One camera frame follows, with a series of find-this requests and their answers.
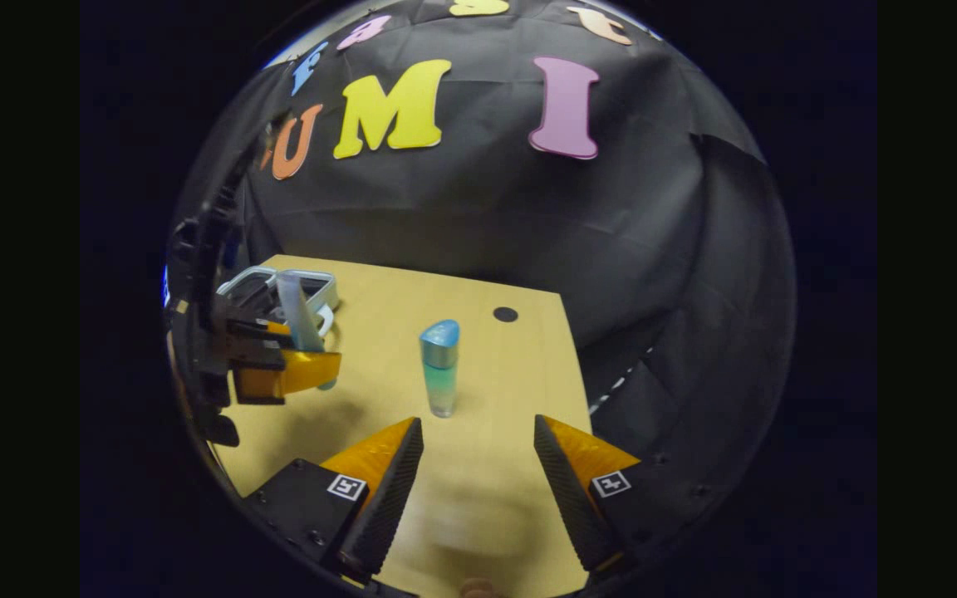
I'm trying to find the blue green bottle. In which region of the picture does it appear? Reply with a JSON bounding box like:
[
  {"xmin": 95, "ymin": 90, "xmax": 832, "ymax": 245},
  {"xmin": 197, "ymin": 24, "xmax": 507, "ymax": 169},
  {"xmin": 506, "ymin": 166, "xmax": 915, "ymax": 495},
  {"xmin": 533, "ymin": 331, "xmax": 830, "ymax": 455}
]
[{"xmin": 420, "ymin": 319, "xmax": 461, "ymax": 419}]

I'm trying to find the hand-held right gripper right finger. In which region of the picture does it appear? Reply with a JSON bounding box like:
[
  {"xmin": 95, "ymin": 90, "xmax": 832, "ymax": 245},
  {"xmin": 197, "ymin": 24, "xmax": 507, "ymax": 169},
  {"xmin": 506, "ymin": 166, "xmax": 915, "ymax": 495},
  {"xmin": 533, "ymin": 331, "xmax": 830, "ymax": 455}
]
[{"xmin": 534, "ymin": 415, "xmax": 720, "ymax": 584}]

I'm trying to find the black backdrop cloth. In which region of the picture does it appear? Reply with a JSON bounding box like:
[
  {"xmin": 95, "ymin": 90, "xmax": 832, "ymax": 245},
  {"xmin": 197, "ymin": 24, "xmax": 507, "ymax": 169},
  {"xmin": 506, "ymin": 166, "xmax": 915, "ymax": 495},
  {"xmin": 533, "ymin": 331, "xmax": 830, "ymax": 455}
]
[{"xmin": 167, "ymin": 0, "xmax": 797, "ymax": 532}]

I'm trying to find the small clear blue tube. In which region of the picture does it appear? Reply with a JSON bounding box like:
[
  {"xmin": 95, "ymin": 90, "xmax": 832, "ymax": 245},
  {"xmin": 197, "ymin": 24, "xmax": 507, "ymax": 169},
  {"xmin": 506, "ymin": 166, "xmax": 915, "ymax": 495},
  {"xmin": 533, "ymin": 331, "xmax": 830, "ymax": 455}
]
[{"xmin": 276, "ymin": 269, "xmax": 338, "ymax": 392}]

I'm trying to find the light blue suitcase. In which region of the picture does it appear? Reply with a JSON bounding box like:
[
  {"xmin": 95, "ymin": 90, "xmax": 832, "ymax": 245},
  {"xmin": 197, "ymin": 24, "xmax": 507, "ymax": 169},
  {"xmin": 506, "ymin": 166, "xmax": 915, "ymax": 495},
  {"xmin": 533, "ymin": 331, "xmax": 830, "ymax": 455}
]
[{"xmin": 217, "ymin": 266, "xmax": 340, "ymax": 338}]

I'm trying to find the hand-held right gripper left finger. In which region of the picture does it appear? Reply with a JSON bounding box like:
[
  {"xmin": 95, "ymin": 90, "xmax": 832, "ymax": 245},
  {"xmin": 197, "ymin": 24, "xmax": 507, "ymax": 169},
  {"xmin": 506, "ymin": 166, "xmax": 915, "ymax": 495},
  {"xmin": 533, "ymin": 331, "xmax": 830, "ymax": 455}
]
[{"xmin": 243, "ymin": 417, "xmax": 425, "ymax": 584}]

